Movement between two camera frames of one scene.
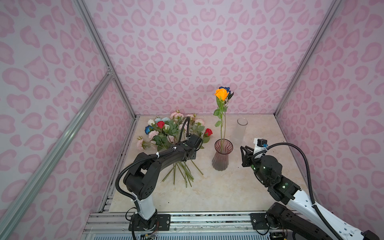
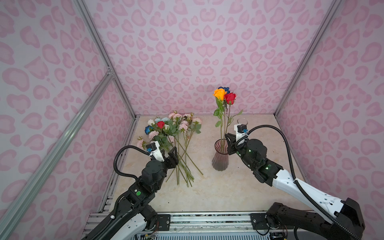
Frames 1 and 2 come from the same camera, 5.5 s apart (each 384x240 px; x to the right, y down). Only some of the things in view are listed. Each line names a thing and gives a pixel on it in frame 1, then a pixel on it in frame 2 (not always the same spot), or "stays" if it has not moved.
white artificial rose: [151, 121] stays
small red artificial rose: [207, 133] to [230, 98]
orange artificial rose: [221, 94] stays
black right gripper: [248, 157] to [233, 144]
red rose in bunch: [160, 124] stays
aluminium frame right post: [329, 15] stays
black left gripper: [194, 157] to [174, 159]
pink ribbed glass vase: [223, 147] stays
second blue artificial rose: [147, 129] stays
